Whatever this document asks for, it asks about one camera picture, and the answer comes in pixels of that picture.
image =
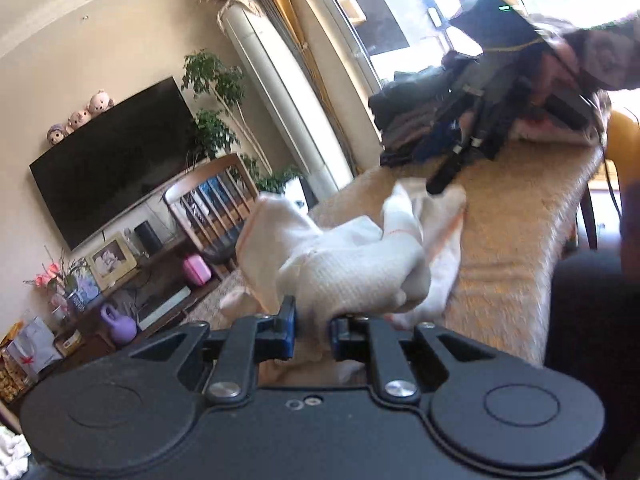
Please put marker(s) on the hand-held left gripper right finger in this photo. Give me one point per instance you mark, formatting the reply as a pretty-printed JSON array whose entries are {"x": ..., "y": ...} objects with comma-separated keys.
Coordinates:
[{"x": 341, "y": 341}]

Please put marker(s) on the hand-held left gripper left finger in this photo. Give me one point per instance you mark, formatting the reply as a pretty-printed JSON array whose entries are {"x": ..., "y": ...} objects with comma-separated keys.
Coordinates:
[{"x": 287, "y": 331}]

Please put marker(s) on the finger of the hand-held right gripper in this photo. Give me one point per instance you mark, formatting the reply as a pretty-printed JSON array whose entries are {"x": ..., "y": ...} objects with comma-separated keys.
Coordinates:
[
  {"x": 446, "y": 170},
  {"x": 440, "y": 130}
]

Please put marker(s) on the white knit garment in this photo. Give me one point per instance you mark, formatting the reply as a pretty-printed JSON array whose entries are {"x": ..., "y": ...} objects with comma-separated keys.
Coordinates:
[{"x": 345, "y": 270}]

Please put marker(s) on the person's right forearm patterned sleeve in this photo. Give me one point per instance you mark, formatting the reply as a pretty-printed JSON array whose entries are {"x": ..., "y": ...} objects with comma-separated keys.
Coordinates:
[{"x": 607, "y": 50}]

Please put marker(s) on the stack of dark folded clothes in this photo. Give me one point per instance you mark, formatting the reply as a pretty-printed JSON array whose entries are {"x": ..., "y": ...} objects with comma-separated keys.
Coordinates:
[{"x": 410, "y": 110}]

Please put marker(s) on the person's right hand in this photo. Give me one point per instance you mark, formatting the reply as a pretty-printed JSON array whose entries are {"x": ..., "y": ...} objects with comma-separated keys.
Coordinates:
[{"x": 550, "y": 67}]

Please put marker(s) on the pink and white folded cloth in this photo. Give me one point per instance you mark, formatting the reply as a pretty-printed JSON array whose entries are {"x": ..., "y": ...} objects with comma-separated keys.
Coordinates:
[{"x": 545, "y": 130}]

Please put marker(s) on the beige fuzzy blanket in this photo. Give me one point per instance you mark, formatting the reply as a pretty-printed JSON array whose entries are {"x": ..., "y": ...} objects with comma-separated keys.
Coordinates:
[{"x": 510, "y": 240}]

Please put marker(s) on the pink small case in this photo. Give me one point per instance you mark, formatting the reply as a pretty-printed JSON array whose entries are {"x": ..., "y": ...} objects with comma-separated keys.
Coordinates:
[{"x": 196, "y": 270}]

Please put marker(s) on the yellow chair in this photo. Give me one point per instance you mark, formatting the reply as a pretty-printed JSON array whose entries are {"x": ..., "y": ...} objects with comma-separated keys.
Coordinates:
[{"x": 625, "y": 145}]

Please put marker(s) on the wooden slatted chair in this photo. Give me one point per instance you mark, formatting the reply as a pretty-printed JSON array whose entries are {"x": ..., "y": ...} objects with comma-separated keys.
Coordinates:
[{"x": 210, "y": 210}]

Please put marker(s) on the dark wooden television cabinet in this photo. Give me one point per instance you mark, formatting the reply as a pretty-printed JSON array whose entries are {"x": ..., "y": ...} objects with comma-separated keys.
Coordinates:
[{"x": 150, "y": 285}]

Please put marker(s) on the white standing air conditioner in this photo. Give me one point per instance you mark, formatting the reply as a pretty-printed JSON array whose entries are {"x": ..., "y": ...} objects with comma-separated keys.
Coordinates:
[{"x": 280, "y": 95}]

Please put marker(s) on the black cylinder speaker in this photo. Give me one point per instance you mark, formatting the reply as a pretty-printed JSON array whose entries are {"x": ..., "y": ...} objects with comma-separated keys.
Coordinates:
[{"x": 148, "y": 238}]

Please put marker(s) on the purple kettlebell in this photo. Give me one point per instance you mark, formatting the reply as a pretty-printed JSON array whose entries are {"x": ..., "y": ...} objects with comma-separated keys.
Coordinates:
[{"x": 118, "y": 326}]

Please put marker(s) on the yellow curtain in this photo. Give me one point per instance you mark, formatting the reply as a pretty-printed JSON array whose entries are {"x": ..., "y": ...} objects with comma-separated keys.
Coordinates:
[{"x": 280, "y": 5}]

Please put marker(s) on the green potted tree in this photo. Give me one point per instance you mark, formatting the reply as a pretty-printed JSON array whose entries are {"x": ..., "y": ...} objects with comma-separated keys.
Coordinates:
[{"x": 220, "y": 110}]

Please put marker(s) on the pink artificial flower bouquet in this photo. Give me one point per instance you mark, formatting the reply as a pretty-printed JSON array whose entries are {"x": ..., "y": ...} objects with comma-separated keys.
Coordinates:
[{"x": 55, "y": 280}]

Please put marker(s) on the black flat television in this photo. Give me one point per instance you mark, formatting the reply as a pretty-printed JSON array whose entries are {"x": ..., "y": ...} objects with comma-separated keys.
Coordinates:
[{"x": 110, "y": 160}]

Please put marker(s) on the white gift bag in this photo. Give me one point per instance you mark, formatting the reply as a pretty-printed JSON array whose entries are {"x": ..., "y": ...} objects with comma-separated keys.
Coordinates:
[{"x": 31, "y": 346}]

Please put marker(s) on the white crumpled cloth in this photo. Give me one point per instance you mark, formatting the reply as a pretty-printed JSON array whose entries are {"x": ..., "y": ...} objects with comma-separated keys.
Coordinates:
[{"x": 13, "y": 449}]

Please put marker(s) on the purple haired plush toy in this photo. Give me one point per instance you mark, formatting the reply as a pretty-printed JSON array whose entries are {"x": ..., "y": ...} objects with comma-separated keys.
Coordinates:
[{"x": 57, "y": 135}]

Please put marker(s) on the yellow photo frame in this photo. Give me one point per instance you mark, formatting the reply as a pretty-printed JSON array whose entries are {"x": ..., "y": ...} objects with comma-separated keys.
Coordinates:
[{"x": 111, "y": 258}]

